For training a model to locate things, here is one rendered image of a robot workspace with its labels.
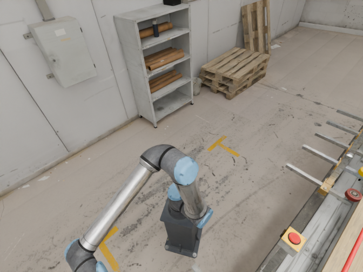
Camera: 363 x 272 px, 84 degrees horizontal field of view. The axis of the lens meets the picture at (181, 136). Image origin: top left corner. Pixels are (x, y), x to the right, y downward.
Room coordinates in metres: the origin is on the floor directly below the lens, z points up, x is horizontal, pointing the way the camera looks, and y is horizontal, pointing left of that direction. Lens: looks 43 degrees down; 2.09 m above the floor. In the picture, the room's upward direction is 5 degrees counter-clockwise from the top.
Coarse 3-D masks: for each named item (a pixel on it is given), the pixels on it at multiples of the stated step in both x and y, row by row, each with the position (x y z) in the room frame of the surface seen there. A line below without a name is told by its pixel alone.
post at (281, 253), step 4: (280, 248) 0.28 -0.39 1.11; (276, 252) 0.29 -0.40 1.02; (280, 252) 0.27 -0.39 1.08; (284, 252) 0.26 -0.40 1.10; (276, 256) 0.27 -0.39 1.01; (280, 256) 0.26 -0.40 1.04; (284, 256) 0.25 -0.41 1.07; (272, 260) 0.27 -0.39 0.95; (276, 260) 0.26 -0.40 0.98; (280, 260) 0.25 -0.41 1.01; (268, 264) 0.27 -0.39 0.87; (272, 264) 0.26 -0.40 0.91; (276, 264) 0.26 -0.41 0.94; (264, 268) 0.28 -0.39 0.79; (268, 268) 0.27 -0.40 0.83; (272, 268) 0.26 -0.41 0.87
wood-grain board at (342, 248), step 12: (360, 204) 0.53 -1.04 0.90; (360, 216) 0.46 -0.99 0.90; (348, 228) 0.40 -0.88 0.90; (360, 228) 0.40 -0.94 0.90; (348, 240) 0.35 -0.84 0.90; (336, 252) 0.30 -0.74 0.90; (348, 252) 0.29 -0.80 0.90; (360, 252) 0.29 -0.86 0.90; (324, 264) 0.25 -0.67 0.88; (336, 264) 0.24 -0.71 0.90; (360, 264) 0.23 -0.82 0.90
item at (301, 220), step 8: (360, 128) 1.37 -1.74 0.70; (344, 152) 1.09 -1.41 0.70; (328, 176) 0.87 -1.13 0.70; (312, 200) 0.68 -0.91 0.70; (320, 200) 0.68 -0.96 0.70; (304, 208) 0.63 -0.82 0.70; (312, 208) 0.62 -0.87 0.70; (296, 216) 0.58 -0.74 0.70; (304, 216) 0.57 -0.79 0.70; (312, 216) 0.57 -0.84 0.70; (296, 224) 0.53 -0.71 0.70; (304, 224) 0.52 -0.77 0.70; (272, 248) 0.40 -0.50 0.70; (272, 256) 0.35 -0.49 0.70; (264, 264) 0.31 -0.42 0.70; (280, 264) 0.31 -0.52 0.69
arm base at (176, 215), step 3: (168, 207) 0.76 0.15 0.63; (171, 210) 0.72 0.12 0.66; (174, 210) 0.70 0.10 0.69; (171, 213) 0.71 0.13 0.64; (174, 213) 0.69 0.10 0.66; (177, 213) 0.69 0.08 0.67; (180, 213) 0.69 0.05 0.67; (174, 216) 0.68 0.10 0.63; (177, 216) 0.68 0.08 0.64; (180, 216) 0.67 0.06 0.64; (183, 216) 0.68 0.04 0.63; (177, 219) 0.67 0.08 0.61; (180, 219) 0.67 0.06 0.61; (183, 219) 0.67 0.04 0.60
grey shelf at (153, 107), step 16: (128, 16) 2.67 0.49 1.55; (144, 16) 2.60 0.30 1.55; (160, 16) 3.26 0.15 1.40; (176, 16) 3.26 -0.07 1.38; (128, 32) 2.59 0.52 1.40; (160, 32) 3.01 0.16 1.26; (176, 32) 2.94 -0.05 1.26; (128, 48) 2.65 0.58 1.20; (144, 48) 2.51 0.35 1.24; (160, 48) 3.21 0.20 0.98; (176, 48) 3.30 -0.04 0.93; (128, 64) 2.73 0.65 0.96; (144, 64) 2.47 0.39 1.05; (176, 64) 3.32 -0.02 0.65; (144, 80) 2.94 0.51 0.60; (176, 80) 3.01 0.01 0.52; (192, 80) 3.04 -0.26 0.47; (144, 96) 2.55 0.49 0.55; (160, 96) 2.59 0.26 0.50; (176, 96) 3.14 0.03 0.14; (192, 96) 3.04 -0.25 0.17; (144, 112) 2.63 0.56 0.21; (160, 112) 2.69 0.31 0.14
